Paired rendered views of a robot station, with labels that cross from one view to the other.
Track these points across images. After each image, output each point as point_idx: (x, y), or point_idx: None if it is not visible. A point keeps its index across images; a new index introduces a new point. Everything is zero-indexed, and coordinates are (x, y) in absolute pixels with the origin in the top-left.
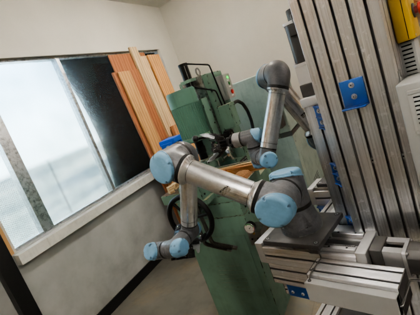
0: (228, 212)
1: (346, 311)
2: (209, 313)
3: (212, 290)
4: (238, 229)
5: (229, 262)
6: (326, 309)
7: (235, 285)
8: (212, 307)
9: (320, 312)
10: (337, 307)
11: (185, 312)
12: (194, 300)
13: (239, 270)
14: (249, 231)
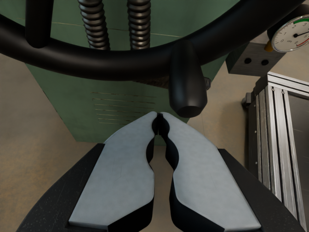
0: None
1: (300, 165)
2: (55, 135)
3: (68, 120)
4: (212, 19)
5: (130, 89)
6: (283, 166)
7: (123, 118)
8: (58, 124)
9: (278, 172)
10: (294, 162)
11: (4, 135)
12: (17, 111)
13: (145, 102)
14: (282, 44)
